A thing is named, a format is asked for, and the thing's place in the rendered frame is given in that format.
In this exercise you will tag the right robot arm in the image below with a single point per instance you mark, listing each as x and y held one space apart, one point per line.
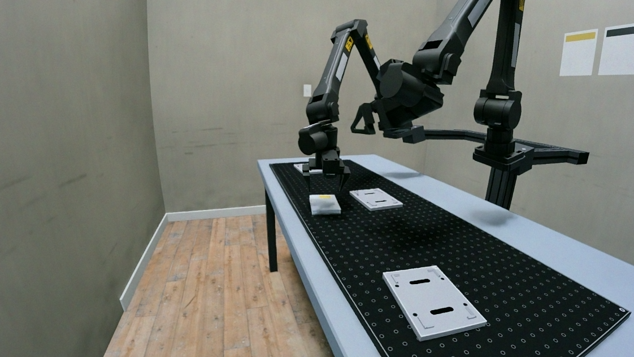
323 105

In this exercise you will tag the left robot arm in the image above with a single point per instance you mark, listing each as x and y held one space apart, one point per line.
436 63

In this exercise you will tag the white rectangular plate nest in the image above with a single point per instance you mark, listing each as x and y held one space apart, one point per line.
433 306

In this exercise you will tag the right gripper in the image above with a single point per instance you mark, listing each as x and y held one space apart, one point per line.
344 172

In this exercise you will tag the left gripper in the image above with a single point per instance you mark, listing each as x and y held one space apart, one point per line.
398 120

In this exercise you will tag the white flat rectangular plate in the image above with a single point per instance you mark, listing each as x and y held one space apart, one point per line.
375 199

